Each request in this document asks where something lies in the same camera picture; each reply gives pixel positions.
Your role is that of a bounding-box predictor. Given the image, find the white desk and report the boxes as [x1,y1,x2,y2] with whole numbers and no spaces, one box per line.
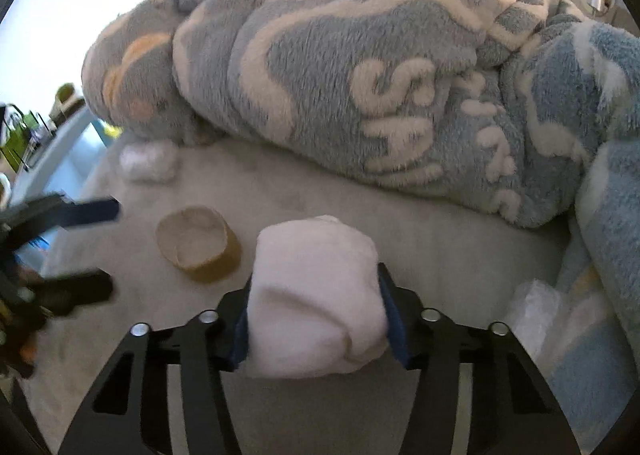
[10,107,113,206]

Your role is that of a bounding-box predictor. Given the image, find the white sock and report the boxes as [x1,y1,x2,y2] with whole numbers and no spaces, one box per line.
[245,215,388,379]

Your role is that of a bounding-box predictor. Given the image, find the blue fleece blanket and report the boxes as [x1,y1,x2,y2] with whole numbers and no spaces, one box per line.
[80,0,640,336]

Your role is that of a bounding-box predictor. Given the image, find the green slipper on desk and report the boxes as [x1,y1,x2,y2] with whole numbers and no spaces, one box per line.
[49,83,85,120]

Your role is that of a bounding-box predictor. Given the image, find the clear plastic wrapper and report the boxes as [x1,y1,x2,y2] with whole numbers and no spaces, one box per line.
[502,279,567,361]

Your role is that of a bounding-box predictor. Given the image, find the green paper bag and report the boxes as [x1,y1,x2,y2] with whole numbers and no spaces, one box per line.
[1,104,40,173]

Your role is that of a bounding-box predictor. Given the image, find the brown tape roll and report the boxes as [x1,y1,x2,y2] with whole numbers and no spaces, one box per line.
[155,206,242,283]

